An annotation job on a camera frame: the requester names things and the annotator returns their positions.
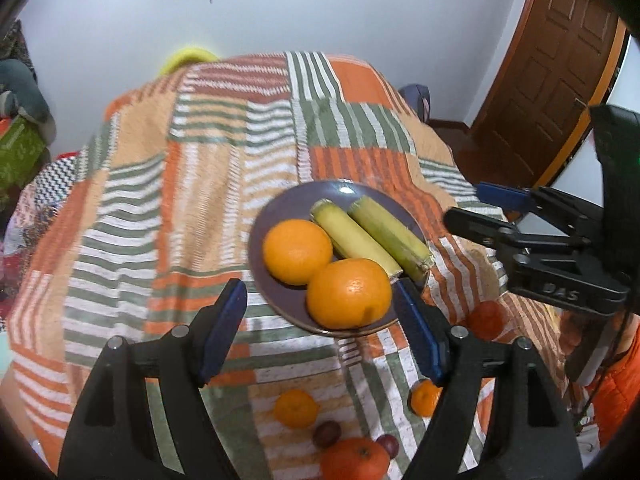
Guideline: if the purple ceramic plate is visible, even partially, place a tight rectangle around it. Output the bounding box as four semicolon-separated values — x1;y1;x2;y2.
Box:
247;180;434;338

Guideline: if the small mandarin by cane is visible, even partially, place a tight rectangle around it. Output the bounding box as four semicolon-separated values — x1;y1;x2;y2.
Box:
273;389;320;429

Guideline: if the dark red grape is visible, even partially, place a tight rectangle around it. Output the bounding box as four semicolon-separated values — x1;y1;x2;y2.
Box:
375;434;399;460
312;420;342;450

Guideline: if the bumpy mandarin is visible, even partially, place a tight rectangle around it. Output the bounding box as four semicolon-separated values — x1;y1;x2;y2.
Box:
409;379;442;418

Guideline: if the large orange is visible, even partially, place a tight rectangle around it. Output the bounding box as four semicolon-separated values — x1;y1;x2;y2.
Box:
262;219;333;286
306;258;392;330

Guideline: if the blue backpack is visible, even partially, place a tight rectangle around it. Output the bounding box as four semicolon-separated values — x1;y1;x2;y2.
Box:
399;84;431;124

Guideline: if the dark green plush toy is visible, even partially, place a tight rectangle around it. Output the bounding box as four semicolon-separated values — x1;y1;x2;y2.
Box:
0;58;54;126

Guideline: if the brown wooden door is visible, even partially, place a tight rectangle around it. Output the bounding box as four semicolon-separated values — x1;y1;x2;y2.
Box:
472;0;626;188

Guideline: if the green sugarcane piece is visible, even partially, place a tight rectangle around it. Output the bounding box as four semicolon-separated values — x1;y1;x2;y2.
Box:
348;196;435;286

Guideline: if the yellow sugarcane piece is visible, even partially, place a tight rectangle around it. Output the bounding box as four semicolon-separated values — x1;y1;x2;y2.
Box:
310;198;402;281

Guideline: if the yellow round object behind bed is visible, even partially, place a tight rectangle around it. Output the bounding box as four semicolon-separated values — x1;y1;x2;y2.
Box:
158;47;218;77

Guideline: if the large red tomato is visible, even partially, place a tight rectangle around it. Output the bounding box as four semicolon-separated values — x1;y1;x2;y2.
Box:
320;438;390;480

